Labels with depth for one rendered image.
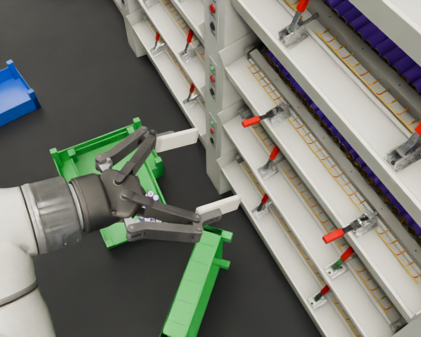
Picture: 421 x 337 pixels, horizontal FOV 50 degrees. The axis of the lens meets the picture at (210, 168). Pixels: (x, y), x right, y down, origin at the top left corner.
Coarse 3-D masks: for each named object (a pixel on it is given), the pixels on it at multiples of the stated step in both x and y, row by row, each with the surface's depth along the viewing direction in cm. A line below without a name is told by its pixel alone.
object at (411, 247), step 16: (256, 64) 95; (272, 80) 91; (288, 96) 88; (304, 112) 86; (320, 128) 83; (320, 144) 84; (336, 160) 80; (352, 176) 78; (368, 192) 76; (384, 208) 74; (384, 224) 74; (400, 224) 72; (384, 240) 73; (400, 240) 71; (416, 256) 70
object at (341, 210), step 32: (224, 64) 98; (256, 96) 93; (288, 128) 88; (288, 160) 90; (320, 160) 83; (352, 160) 82; (320, 192) 81; (352, 192) 79; (384, 256) 73; (384, 288) 74; (416, 288) 70
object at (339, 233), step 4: (352, 224) 74; (356, 224) 74; (360, 224) 74; (340, 228) 73; (344, 228) 74; (348, 228) 74; (352, 228) 74; (356, 228) 74; (332, 232) 73; (336, 232) 73; (340, 232) 73; (344, 232) 73; (348, 232) 74; (324, 236) 72; (328, 236) 72; (332, 236) 73; (336, 236) 73; (340, 236) 73; (324, 240) 72; (328, 240) 72; (332, 240) 72
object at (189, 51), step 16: (144, 0) 140; (160, 0) 140; (160, 16) 137; (176, 16) 136; (160, 32) 134; (176, 32) 133; (192, 32) 121; (176, 48) 130; (192, 48) 125; (192, 64) 126; (192, 80) 123
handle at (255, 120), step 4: (272, 112) 88; (276, 112) 87; (256, 116) 87; (260, 116) 87; (264, 116) 87; (268, 116) 87; (272, 116) 88; (244, 120) 86; (248, 120) 86; (252, 120) 86; (256, 120) 86; (260, 120) 86; (244, 124) 85; (248, 124) 86; (252, 124) 86
